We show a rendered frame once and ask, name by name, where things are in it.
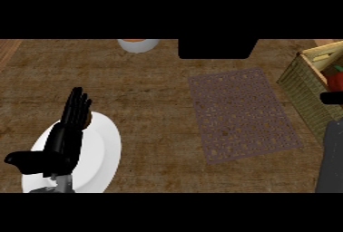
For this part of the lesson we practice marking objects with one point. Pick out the white plate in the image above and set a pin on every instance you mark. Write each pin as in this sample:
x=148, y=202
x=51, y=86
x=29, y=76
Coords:
x=97, y=154

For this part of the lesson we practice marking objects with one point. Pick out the white cup with orange top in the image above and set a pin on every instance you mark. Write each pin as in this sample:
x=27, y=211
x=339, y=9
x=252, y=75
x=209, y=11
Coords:
x=138, y=46

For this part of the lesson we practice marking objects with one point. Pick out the pale wooden block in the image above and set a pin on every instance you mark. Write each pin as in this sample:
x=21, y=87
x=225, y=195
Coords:
x=329, y=41

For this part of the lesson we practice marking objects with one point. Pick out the black appliance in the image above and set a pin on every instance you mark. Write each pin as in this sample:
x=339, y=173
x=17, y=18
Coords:
x=216, y=48

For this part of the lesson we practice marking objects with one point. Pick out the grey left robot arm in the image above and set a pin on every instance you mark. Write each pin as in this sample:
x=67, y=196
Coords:
x=63, y=184

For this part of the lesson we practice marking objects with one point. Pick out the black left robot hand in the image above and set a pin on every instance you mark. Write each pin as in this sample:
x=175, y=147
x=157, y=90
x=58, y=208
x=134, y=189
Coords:
x=63, y=145

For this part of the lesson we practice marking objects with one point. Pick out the red bell pepper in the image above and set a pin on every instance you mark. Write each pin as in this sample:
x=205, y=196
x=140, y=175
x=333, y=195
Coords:
x=338, y=79

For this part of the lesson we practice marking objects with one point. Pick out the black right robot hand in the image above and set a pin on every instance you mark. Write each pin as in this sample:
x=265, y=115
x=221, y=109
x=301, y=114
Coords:
x=333, y=98

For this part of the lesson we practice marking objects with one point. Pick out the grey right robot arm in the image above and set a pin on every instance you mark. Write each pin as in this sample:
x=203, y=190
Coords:
x=332, y=160

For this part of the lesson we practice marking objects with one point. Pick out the purple-brown patterned placemat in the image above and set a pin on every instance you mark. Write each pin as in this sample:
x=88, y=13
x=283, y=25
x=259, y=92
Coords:
x=243, y=116

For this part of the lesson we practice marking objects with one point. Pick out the wicker basket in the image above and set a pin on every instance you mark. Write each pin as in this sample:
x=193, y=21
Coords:
x=308, y=93

